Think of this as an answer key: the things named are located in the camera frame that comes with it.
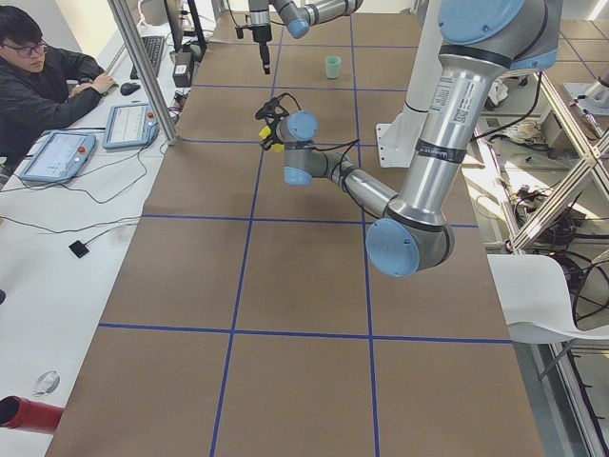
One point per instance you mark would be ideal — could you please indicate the white plastic chair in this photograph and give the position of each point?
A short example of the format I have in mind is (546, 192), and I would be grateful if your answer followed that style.
(535, 300)

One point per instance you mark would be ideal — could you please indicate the black power adapter box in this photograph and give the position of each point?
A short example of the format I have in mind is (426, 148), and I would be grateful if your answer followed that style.
(183, 69)

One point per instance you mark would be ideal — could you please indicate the red cylinder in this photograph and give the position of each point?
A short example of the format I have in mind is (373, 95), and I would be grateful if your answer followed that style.
(27, 415)

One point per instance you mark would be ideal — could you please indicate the aluminium frame post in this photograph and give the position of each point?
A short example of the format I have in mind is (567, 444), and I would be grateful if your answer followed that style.
(138, 55)

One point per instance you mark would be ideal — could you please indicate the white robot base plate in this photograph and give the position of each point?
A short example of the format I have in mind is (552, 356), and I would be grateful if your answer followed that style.
(395, 145)

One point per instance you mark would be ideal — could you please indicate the black computer keyboard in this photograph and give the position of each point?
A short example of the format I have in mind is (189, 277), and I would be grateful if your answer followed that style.
(154, 46)

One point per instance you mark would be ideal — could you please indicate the light green plastic cup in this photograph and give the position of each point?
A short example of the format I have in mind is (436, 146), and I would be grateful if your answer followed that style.
(333, 66)

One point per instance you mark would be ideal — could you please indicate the seated person in black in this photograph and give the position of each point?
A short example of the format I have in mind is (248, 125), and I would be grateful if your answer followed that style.
(42, 87)

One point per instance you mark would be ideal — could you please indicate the blue teach pendant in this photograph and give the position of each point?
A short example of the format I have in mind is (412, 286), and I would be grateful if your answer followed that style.
(129, 126)
(60, 157)

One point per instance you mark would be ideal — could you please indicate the black computer mouse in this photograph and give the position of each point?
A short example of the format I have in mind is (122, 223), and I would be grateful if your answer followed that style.
(128, 88)

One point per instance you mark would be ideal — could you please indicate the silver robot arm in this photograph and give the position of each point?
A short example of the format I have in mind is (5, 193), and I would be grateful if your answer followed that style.
(298, 20)
(481, 41)

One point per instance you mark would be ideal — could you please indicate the blue teach pendant near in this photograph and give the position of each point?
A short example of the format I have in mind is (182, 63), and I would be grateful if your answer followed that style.
(60, 157)

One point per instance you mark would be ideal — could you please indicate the small black box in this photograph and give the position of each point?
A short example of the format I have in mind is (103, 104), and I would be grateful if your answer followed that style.
(78, 248)

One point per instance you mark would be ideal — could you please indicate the long blue tape strip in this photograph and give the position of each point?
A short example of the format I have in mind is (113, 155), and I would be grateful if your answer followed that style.
(234, 320)

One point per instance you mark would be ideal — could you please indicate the blue teach pendant far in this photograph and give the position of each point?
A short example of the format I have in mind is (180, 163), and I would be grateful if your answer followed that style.
(129, 126)

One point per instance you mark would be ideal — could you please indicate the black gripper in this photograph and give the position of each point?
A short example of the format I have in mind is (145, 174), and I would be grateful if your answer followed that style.
(261, 36)
(269, 138)

